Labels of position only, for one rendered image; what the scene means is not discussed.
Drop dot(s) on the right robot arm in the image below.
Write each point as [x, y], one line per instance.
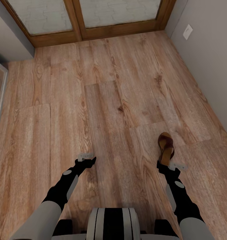
[188, 215]

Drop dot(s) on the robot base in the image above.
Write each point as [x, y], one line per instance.
[162, 230]

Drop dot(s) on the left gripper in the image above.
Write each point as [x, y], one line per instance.
[87, 163]

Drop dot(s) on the wall socket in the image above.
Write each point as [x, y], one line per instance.
[188, 32]

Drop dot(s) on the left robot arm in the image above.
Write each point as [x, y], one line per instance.
[42, 223]

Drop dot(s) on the door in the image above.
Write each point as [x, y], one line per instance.
[56, 22]

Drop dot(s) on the sandal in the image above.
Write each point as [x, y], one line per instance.
[165, 143]

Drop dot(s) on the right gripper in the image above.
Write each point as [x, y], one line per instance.
[166, 171]

